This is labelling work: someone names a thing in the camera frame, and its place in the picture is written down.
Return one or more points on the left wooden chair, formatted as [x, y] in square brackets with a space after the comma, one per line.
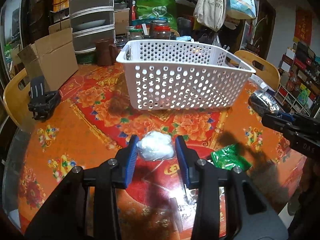
[16, 100]

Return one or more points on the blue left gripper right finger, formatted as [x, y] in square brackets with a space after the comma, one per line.
[188, 161]

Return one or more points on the grey tiered dish rack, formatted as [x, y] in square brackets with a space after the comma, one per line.
[91, 21]

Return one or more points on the clear plastic bag packet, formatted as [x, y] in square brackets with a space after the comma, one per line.
[155, 146]

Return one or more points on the green shopping bag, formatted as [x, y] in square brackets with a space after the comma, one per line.
[157, 9]

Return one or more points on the blue printed paper bag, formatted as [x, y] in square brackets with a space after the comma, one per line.
[241, 9]

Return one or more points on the black phone stand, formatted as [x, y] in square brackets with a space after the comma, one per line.
[42, 103]

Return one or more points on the right wooden chair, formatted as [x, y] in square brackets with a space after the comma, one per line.
[265, 70]

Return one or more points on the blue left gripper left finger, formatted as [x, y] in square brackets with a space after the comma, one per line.
[126, 158]

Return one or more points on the red floral tablecloth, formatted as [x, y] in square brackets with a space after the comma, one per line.
[95, 119]

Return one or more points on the brown ceramic mug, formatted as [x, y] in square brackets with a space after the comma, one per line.
[106, 52]

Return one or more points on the white shelf with boxes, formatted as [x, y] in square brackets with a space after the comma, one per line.
[298, 90]

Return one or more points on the beige canvas tote bag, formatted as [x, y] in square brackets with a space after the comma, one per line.
[210, 13]

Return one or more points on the wooden chair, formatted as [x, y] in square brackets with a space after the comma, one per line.
[265, 70]
[16, 100]

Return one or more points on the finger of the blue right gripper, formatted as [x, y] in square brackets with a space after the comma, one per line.
[284, 127]
[282, 116]

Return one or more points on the dark silver object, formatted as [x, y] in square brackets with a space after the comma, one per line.
[263, 103]

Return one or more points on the green snack packet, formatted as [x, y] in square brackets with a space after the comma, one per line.
[229, 157]

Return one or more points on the red wall hanging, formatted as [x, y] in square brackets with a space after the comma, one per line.
[303, 26]

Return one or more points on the white perforated plastic basket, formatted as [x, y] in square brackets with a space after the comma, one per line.
[170, 74]

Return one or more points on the red lid pickle jar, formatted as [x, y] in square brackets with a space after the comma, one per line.
[160, 29]

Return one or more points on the green lid glass jar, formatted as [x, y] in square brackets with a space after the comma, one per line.
[134, 33]

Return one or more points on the cardboard box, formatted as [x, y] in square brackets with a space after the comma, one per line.
[52, 57]

